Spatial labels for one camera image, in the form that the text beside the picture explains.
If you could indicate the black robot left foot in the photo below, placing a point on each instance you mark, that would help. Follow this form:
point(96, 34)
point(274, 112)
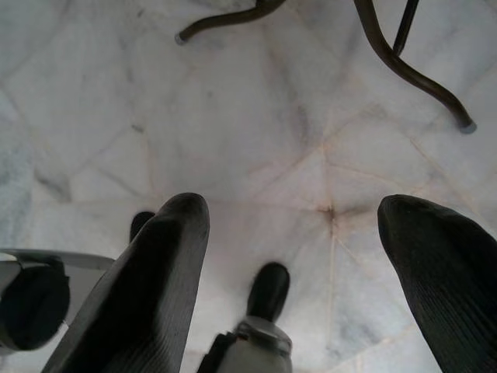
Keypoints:
point(140, 224)

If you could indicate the black robot foot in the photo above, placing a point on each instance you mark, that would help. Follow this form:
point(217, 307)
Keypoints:
point(140, 224)
point(270, 289)

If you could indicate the robot right leg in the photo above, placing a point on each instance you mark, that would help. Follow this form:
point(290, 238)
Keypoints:
point(252, 346)

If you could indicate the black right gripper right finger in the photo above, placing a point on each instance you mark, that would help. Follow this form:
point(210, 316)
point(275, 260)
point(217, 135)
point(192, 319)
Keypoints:
point(446, 279)

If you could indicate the black robot right foot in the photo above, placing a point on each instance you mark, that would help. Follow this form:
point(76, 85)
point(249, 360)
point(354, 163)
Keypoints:
point(270, 289)

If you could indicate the thin black straight rod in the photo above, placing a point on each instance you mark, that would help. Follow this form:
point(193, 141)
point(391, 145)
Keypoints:
point(404, 24)

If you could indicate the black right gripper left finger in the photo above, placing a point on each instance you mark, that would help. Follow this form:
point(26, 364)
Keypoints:
point(155, 279)

